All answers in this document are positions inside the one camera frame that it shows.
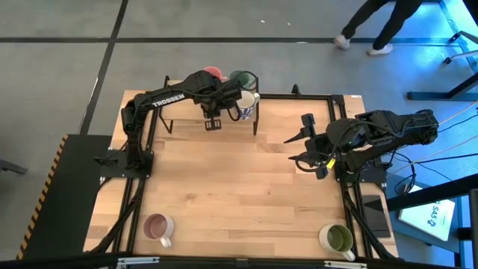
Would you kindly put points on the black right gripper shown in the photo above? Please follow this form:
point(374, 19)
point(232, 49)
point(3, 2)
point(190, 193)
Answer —
point(321, 143)

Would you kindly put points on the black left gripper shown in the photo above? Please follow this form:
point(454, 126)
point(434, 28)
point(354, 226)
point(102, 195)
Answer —
point(214, 98)

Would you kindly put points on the white blue floral mug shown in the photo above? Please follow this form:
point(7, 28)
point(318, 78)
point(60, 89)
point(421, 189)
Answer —
point(246, 101)

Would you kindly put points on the teal green mug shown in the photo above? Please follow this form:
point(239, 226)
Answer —
point(244, 79)

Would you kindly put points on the pink mug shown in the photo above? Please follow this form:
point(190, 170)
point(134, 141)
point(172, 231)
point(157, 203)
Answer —
point(214, 71)

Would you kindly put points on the white mug olive inside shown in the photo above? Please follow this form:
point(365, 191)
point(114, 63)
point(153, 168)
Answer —
point(338, 238)

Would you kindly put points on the white mug mauve inside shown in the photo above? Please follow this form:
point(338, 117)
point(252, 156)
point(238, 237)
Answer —
point(157, 227)

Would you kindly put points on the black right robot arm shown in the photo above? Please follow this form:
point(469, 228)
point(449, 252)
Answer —
point(396, 125)

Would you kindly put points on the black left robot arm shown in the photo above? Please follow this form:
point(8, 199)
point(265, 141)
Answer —
point(168, 101)

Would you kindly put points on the wooden shelf black legs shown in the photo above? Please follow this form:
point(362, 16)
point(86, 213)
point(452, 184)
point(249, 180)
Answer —
point(183, 112)

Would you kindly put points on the black tablet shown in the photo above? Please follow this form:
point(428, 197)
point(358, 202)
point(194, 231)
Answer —
point(375, 216)

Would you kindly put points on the black slanted beam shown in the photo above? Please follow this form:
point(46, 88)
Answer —
point(429, 193)

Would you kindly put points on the white printed sign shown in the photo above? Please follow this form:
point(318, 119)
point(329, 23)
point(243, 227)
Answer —
point(425, 218)

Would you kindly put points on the black desk foot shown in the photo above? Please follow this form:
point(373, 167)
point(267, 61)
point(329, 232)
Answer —
point(440, 96)

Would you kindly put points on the black crossbar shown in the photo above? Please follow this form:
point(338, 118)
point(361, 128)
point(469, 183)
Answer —
point(205, 263)

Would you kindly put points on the person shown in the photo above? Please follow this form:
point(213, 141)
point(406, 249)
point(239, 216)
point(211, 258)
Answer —
point(396, 18)

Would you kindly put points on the grey chair base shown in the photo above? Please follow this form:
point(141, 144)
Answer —
point(461, 55)

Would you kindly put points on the black mat hazard stripe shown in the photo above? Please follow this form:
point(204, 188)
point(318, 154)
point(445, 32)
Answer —
point(67, 194)

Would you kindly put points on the dark metal stand foot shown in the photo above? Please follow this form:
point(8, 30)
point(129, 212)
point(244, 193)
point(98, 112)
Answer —
point(13, 167)

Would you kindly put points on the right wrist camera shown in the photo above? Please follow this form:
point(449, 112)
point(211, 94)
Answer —
point(322, 173)

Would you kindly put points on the black aluminium table frame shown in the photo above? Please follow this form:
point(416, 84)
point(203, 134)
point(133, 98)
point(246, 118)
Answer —
point(335, 108)

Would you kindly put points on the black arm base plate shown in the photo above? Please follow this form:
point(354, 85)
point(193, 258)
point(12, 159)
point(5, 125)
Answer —
point(377, 178)
point(112, 170)

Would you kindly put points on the silver metal bracket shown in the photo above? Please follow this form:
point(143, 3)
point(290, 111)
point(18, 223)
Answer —
point(138, 260)
point(345, 265)

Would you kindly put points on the black upright post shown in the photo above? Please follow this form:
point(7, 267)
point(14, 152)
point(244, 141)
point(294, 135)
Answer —
point(473, 224)

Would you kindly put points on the blue-lit metal rail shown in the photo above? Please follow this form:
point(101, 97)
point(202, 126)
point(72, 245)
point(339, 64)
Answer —
point(456, 30)

